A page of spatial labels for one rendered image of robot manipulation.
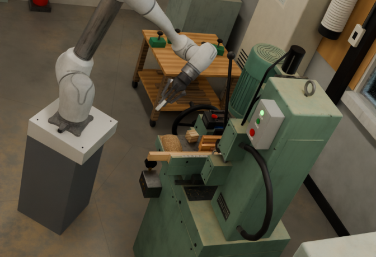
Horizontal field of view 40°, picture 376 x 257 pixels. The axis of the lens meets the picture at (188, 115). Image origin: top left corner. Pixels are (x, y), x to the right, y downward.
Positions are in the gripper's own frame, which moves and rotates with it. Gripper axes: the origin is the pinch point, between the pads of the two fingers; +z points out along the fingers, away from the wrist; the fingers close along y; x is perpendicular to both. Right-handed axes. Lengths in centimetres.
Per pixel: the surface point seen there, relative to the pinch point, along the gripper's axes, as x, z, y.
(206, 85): 150, -41, 47
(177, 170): -38.8, 18.0, 18.5
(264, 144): -89, -13, 21
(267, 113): -94, -21, 12
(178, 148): -34.2, 10.4, 13.1
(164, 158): -39.6, 17.7, 9.6
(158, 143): -25.5, 14.9, 6.2
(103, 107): 133, 28, -6
